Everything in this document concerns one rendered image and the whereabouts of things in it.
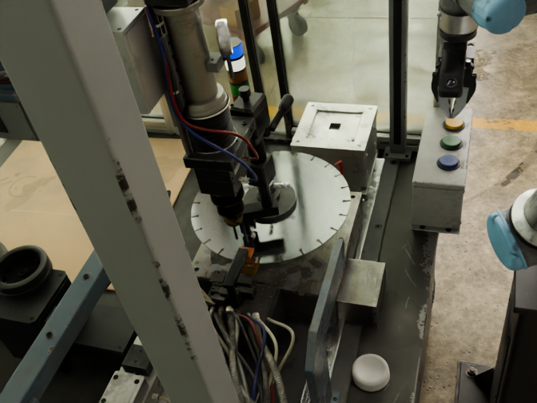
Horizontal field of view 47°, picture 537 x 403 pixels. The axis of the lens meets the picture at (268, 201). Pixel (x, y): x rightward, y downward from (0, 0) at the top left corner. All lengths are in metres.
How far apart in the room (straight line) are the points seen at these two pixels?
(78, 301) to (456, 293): 1.53
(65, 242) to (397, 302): 0.83
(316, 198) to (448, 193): 0.30
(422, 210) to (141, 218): 1.13
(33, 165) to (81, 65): 1.67
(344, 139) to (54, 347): 0.81
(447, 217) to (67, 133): 1.19
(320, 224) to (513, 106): 2.07
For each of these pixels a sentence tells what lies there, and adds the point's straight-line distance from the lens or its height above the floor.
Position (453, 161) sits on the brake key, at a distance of 1.39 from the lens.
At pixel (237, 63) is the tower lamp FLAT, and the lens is 1.39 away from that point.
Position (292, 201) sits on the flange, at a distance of 1.24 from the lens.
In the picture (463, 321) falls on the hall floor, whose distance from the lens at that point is 2.23.
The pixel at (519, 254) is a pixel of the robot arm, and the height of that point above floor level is 0.93.
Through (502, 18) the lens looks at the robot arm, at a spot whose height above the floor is 1.27.
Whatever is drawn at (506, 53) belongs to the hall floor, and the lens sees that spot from 3.56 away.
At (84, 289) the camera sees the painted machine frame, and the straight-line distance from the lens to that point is 1.08.
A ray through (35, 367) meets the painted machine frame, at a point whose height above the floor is 1.05.
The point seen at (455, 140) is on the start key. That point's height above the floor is 0.91.
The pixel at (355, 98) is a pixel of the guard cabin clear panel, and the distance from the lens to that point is 1.62.
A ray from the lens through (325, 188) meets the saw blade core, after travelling 1.27.
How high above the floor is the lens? 1.80
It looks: 43 degrees down
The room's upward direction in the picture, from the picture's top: 11 degrees counter-clockwise
